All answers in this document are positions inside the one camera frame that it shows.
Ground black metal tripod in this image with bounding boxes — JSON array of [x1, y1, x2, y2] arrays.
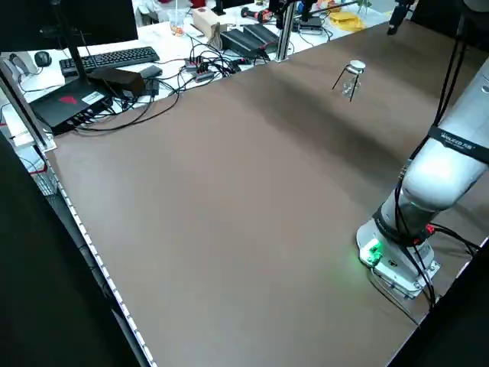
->
[[331, 62, 364, 102]]

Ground black docking station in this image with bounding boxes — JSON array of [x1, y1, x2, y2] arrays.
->
[[296, 15, 325, 34]]

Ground red and black tool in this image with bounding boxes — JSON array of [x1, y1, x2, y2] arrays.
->
[[239, 6, 273, 21]]

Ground yellow plastic container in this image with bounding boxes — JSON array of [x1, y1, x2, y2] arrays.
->
[[329, 10, 368, 31]]

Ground brown pouch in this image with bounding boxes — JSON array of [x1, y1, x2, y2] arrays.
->
[[207, 21, 226, 50]]

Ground tan cardboard box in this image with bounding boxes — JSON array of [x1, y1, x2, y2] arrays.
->
[[191, 7, 231, 39]]

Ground grey usb hub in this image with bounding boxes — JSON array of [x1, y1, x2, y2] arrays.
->
[[184, 54, 223, 83]]

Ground clear plastic cup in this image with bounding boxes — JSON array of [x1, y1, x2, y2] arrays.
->
[[167, 9, 186, 37]]

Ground small black adapter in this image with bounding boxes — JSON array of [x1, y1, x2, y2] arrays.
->
[[139, 63, 164, 80]]

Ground black keyboard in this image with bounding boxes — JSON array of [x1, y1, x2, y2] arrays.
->
[[59, 46, 161, 78]]

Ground dark brown box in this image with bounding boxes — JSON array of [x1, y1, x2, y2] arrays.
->
[[87, 67, 147, 99]]

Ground black computer monitor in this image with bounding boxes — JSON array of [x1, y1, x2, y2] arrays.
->
[[0, 0, 139, 86]]

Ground black box with red logo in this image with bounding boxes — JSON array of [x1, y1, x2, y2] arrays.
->
[[29, 78, 115, 136]]

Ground grey headset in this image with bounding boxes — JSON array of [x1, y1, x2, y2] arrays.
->
[[8, 52, 41, 76]]

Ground aluminium frame post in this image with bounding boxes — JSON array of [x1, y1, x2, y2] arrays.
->
[[275, 0, 298, 62], [0, 60, 57, 153]]

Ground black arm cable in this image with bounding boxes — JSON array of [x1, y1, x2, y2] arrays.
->
[[396, 0, 471, 216]]

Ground black desk cable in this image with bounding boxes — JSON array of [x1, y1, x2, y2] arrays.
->
[[73, 84, 183, 134]]

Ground black base cable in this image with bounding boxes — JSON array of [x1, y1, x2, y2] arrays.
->
[[368, 183, 481, 330]]

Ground aluminium table edge rail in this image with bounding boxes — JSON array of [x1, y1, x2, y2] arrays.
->
[[36, 145, 158, 367]]

